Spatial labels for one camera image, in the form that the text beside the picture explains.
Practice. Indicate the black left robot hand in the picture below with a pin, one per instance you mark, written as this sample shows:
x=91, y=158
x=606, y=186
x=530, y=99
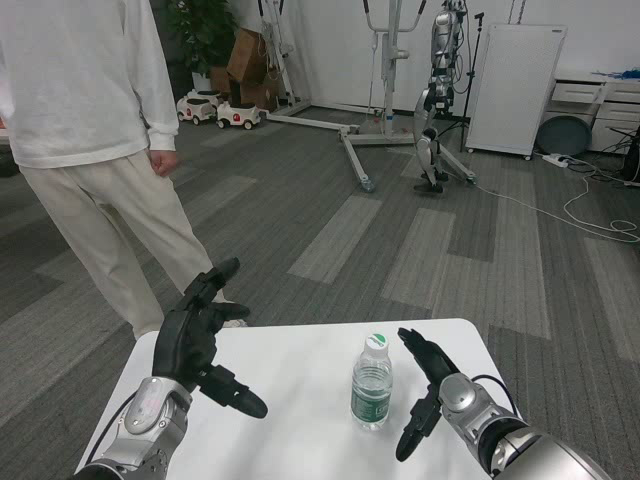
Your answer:
x=182, y=345

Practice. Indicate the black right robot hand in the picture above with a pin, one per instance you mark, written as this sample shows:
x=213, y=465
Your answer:
x=435, y=362

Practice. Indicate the clear green-label water bottle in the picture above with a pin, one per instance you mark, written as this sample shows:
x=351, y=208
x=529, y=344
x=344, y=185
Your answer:
x=371, y=400

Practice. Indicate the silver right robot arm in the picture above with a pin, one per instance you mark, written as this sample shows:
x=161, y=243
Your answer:
x=460, y=395

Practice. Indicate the hanging silver humanoid robot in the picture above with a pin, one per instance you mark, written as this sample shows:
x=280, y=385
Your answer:
x=425, y=150

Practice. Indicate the white toy car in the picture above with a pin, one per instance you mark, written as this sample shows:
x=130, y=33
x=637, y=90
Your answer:
x=239, y=117
x=196, y=110

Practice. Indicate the white power strip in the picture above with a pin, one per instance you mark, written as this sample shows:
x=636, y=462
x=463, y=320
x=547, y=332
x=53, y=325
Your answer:
x=556, y=159

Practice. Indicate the round dark grey disc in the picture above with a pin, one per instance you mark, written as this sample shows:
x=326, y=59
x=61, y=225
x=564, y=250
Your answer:
x=564, y=136

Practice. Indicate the brown cardboard box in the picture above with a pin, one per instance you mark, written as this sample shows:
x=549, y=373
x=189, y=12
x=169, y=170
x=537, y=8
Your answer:
x=257, y=95

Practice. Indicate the black equipment case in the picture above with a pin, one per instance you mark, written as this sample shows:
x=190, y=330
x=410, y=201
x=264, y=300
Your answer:
x=632, y=155

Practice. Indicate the white cabinet on wheels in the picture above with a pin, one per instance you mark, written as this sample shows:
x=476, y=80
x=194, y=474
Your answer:
x=515, y=85

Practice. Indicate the black tripod stand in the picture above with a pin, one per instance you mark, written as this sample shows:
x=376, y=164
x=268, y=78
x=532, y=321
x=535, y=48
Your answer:
x=472, y=75

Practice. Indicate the person in white clothes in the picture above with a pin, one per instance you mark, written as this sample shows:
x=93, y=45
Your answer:
x=75, y=75

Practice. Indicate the humanoid robot on stand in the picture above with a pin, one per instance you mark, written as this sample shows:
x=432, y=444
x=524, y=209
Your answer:
x=390, y=65

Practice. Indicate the white drawer cabinet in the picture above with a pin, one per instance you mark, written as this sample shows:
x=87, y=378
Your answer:
x=575, y=92

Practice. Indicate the green potted plant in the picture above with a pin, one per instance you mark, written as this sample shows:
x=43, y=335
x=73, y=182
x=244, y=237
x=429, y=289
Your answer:
x=200, y=30

